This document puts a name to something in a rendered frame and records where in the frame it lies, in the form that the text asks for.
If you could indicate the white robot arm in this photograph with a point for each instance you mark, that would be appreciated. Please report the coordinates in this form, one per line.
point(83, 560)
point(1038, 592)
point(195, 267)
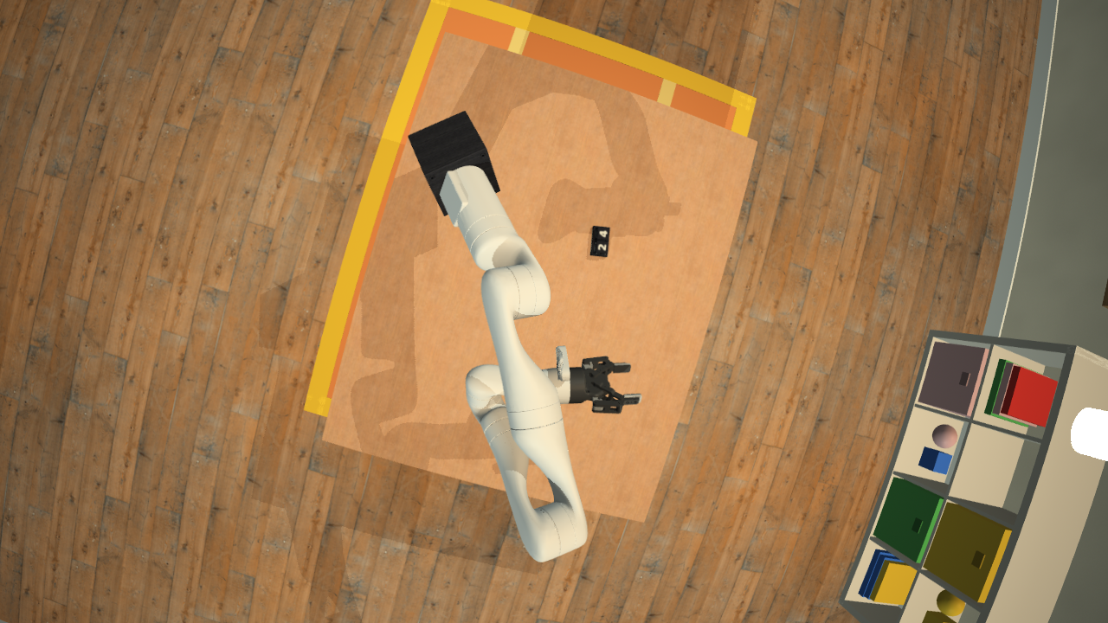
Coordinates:
point(530, 424)

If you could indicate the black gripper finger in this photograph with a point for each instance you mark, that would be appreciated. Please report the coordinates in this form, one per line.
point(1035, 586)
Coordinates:
point(607, 402)
point(593, 363)

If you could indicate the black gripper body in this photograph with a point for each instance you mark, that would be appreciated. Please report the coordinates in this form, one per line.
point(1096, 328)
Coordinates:
point(582, 389)

